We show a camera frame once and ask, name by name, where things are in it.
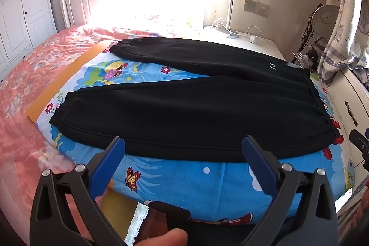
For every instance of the patterned curtain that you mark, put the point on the patterned curtain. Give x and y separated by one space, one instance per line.
346 18

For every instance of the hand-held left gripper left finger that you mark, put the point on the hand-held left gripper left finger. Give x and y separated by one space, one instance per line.
108 162

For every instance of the grey wall socket panel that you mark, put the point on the grey wall socket panel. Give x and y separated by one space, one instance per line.
256 6

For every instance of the pink floral bedsheet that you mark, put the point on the pink floral bedsheet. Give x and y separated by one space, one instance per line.
28 90

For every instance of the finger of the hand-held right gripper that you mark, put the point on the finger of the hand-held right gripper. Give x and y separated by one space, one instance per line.
359 140

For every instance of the black pants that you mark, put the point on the black pants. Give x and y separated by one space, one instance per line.
201 113

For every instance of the silver pole lamp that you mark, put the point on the silver pole lamp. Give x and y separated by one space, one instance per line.
233 4

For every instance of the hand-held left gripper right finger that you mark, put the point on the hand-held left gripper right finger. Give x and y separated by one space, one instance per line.
256 159

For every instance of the blue cartoon printed blanket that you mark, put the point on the blue cartoon printed blanket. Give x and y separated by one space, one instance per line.
187 176

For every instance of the white wardrobe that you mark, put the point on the white wardrobe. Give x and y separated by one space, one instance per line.
28 4

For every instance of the grey desk fan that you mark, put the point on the grey desk fan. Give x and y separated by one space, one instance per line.
327 17

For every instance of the person's left hand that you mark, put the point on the person's left hand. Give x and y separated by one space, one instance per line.
164 238

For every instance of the white nightstand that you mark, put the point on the white nightstand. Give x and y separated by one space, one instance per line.
259 47

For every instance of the white dresser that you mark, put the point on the white dresser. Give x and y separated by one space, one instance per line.
346 96

